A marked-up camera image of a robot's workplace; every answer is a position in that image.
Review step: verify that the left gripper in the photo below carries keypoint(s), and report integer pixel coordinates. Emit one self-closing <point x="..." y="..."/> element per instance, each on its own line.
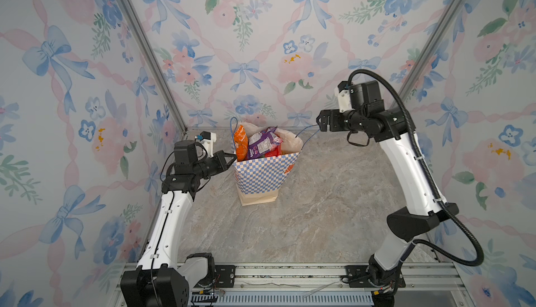
<point x="219" y="157"/>

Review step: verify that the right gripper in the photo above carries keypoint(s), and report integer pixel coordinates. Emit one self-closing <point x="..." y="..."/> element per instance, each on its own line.
<point x="333" y="114"/>

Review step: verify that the orange chip snack packet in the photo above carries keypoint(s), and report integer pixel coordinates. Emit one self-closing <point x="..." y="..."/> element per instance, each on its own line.
<point x="241" y="143"/>

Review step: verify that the purple small snack packet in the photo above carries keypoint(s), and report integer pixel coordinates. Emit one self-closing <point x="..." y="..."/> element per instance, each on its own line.
<point x="263" y="142"/>

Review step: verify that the blue checkered paper bag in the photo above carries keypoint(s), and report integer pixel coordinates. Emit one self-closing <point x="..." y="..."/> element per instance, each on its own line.
<point x="259" y="181"/>

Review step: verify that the red fruit candy bag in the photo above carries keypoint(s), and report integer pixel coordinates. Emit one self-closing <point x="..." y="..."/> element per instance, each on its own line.
<point x="276" y="152"/>

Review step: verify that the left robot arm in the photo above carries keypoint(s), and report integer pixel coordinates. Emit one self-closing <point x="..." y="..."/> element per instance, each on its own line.
<point x="158" y="279"/>

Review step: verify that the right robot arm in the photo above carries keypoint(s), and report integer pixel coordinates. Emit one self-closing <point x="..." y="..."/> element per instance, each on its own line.
<point x="421" y="212"/>

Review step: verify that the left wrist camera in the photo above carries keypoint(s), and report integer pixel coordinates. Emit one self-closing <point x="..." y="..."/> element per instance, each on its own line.
<point x="207" y="140"/>

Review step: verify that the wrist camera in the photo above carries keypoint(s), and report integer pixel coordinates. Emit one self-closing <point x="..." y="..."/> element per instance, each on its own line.
<point x="342" y="95"/>
<point x="207" y="140"/>

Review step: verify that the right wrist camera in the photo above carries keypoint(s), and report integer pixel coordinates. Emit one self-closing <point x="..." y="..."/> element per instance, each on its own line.
<point x="342" y="95"/>

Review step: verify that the right aluminium corner post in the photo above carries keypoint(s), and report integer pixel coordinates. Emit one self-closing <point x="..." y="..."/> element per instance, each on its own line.
<point x="447" y="18"/>

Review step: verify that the aluminium corner post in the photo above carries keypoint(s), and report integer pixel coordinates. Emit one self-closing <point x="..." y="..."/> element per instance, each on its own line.
<point x="143" y="43"/>
<point x="447" y="18"/>

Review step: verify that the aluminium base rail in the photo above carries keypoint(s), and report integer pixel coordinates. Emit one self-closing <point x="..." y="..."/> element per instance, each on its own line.
<point x="320" y="284"/>

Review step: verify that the left aluminium corner post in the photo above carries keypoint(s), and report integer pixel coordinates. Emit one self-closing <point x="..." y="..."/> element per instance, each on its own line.
<point x="143" y="43"/>

